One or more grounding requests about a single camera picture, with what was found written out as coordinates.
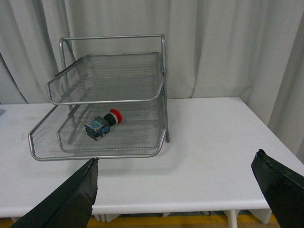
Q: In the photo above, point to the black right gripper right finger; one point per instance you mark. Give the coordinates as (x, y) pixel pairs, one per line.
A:
(282, 188)

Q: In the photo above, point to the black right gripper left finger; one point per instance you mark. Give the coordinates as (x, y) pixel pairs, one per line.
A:
(68, 206)

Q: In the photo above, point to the red emergency stop button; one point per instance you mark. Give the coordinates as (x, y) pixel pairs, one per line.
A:
(99, 126)

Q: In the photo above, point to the silver mesh tray rack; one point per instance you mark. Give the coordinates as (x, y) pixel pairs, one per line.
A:
(133, 83)

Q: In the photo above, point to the white curtain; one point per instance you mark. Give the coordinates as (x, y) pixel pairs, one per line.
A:
(252, 49)

